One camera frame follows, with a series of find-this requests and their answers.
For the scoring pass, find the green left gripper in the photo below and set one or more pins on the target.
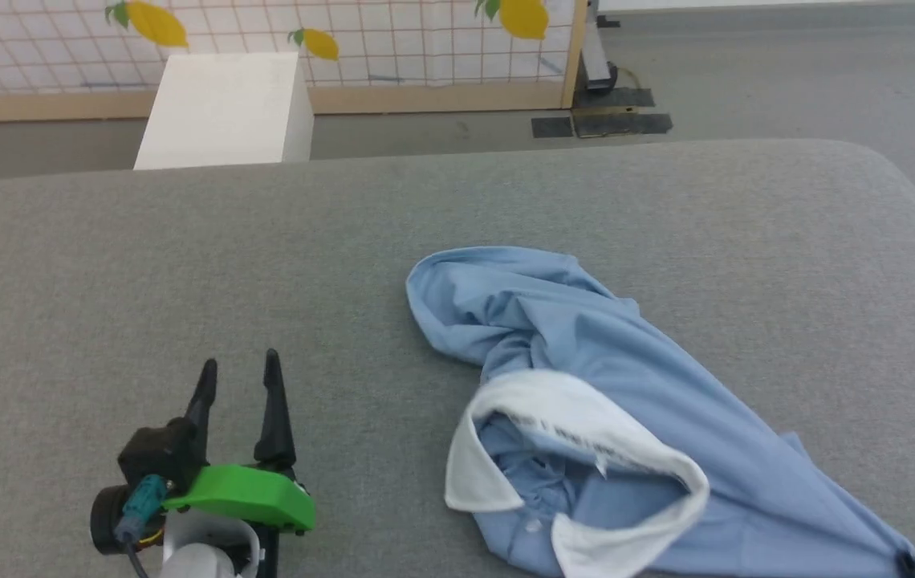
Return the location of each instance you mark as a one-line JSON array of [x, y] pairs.
[[245, 496]]

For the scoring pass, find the light blue white-collared shirt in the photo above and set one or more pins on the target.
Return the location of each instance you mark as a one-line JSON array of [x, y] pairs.
[[626, 401]]

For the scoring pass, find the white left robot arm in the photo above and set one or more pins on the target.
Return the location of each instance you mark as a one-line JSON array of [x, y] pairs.
[[201, 558]]

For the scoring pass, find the white rectangular box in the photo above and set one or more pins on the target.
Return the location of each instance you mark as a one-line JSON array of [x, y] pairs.
[[225, 108]]

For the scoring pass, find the lemon print grid fence panel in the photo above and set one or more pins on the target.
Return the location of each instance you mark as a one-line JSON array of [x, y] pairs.
[[265, 48]]

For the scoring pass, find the small black floor mat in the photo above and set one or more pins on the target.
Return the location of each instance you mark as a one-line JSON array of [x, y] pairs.
[[552, 127]]

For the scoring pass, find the large black floor mat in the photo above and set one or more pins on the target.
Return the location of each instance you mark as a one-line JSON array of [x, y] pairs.
[[618, 116]]

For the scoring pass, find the grey metal stand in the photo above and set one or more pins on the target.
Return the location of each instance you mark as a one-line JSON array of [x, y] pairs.
[[598, 56]]

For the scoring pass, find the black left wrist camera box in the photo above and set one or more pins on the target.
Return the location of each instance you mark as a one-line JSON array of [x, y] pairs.
[[160, 457]]

